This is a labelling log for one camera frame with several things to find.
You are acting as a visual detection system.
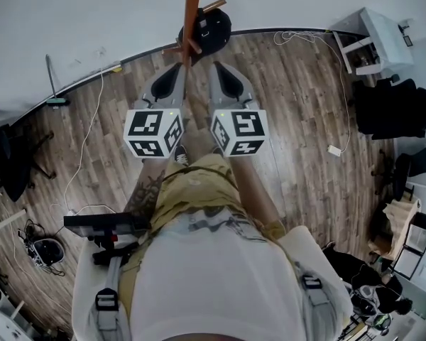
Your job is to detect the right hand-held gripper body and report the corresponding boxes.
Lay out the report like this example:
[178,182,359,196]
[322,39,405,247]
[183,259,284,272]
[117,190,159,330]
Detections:
[207,95,271,159]

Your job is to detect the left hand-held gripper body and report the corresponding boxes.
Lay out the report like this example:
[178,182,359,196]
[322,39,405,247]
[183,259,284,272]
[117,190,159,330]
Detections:
[122,95,185,160]

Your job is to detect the black cap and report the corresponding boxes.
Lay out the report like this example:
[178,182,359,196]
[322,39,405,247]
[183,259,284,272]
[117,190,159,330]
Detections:
[178,8,232,57]

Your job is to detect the brown wooden coat rack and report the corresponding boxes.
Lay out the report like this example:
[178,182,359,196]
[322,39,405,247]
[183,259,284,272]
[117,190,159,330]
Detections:
[162,0,228,67]

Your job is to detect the person's left forearm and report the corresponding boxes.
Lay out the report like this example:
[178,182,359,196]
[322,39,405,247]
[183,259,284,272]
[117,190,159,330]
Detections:
[123,156,168,224]

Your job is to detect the person's right forearm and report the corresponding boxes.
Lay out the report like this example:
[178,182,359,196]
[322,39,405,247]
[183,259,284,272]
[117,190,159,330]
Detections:
[229,153,285,231]

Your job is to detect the person's black shoe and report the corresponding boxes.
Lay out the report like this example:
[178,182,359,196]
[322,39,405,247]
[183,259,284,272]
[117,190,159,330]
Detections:
[173,144,190,168]

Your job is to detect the person's khaki shorts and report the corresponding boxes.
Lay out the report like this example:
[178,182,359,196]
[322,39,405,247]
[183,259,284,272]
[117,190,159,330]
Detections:
[151,153,285,242]

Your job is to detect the green broom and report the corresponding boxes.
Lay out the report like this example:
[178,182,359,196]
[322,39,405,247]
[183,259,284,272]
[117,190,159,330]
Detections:
[44,54,72,107]

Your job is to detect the black box device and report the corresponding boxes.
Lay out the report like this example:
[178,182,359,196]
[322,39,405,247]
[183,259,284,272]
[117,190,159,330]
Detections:
[62,210,151,266]

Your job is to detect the black office chair with headrest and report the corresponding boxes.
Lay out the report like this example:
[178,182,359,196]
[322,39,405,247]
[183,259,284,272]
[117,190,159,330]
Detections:
[0,121,57,205]

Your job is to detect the black chair with draped cloth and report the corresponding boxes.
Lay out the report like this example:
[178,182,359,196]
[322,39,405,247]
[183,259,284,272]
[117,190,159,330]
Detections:
[352,77,426,141]

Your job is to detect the small white table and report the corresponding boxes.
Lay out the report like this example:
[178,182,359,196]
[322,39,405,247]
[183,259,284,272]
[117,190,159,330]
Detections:
[331,6,415,77]

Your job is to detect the person's white shirt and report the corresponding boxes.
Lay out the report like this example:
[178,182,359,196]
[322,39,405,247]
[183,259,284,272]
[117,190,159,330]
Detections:
[72,207,355,341]

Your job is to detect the light wooden plank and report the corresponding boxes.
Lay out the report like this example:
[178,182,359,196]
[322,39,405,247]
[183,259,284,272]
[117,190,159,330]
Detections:
[0,209,28,234]

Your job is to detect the black swivel chair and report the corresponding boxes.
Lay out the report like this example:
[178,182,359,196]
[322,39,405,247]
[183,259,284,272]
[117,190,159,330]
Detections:
[373,145,426,202]

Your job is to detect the brown crumpled paper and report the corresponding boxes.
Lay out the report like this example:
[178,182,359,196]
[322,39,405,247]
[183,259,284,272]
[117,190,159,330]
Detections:
[368,198,422,263]

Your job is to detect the black and white box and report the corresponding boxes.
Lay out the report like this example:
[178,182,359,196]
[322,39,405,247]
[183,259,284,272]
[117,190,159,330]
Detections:
[389,210,426,281]

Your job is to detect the black and white helmet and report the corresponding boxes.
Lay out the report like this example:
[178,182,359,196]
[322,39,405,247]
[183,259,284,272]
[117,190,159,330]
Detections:
[350,285,394,334]

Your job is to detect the long white cable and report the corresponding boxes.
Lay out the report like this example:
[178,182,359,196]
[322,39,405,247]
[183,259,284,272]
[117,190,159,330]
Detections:
[48,67,105,220]

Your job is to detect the white cable with adapter end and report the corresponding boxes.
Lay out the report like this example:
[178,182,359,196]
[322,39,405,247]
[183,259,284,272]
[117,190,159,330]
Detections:
[272,29,353,154]

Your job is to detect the white headset with cables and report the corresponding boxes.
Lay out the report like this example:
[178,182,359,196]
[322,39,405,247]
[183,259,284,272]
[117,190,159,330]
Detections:
[16,218,67,277]

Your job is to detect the grey shoulder strap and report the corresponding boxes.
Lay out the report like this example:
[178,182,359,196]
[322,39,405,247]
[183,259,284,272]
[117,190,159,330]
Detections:
[94,255,124,341]
[293,261,334,341]

